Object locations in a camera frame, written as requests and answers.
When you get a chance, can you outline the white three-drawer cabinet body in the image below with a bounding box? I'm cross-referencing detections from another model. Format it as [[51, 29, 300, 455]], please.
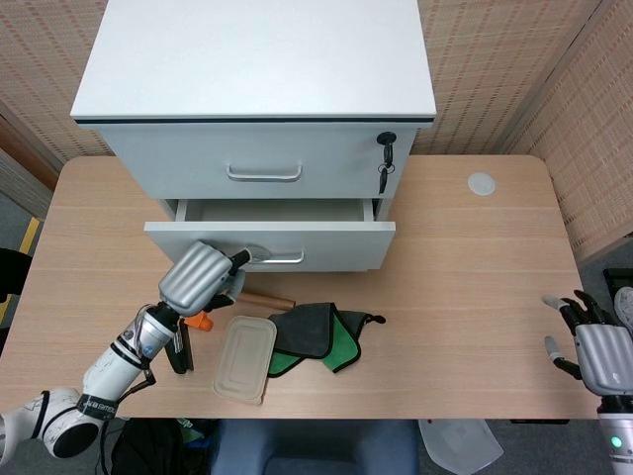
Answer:
[[70, 0, 437, 274]]

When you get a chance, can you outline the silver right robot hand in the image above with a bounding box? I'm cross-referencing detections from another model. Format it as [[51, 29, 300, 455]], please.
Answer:
[[541, 289, 633, 398]]

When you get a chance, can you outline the handled drawer without lock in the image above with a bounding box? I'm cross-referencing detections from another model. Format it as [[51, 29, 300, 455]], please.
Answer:
[[143, 197, 398, 275]]

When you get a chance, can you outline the black stapler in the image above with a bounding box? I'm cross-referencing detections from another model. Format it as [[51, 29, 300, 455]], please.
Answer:
[[164, 319, 196, 375]]

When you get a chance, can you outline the white round cable grommet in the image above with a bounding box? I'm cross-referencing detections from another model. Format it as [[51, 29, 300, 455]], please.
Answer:
[[467, 171, 498, 198]]

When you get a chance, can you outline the drawer with key lock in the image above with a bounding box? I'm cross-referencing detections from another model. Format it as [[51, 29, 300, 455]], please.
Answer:
[[95, 122, 422, 202]]

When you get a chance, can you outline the black backpack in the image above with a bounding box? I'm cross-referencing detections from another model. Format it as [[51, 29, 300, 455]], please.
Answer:
[[110, 419, 187, 475]]

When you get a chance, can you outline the wooden rolling pin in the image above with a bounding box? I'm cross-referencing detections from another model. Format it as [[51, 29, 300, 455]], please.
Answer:
[[236, 290, 297, 309]]

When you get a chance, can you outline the beige pulp lunch box lid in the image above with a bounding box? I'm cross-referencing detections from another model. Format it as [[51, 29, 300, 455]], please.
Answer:
[[212, 315, 279, 407]]

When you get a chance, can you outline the white sneaker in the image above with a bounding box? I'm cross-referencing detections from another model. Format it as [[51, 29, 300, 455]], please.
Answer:
[[613, 286, 633, 329]]

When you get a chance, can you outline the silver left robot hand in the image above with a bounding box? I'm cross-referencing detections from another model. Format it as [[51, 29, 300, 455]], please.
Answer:
[[156, 239, 273, 317]]

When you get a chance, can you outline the grey and green microfibre cloth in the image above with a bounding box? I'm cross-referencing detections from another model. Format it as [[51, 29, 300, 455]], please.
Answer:
[[266, 301, 387, 380]]

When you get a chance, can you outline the black-headed key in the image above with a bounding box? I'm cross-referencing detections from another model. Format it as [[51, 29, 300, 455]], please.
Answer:
[[377, 164, 397, 196], [376, 131, 399, 167]]

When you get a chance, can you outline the translucent white plastic bin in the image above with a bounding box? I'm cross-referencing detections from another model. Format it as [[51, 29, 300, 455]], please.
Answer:
[[418, 419, 505, 475]]

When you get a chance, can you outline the orange plastic block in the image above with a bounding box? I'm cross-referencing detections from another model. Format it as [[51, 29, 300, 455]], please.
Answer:
[[183, 311, 216, 333]]

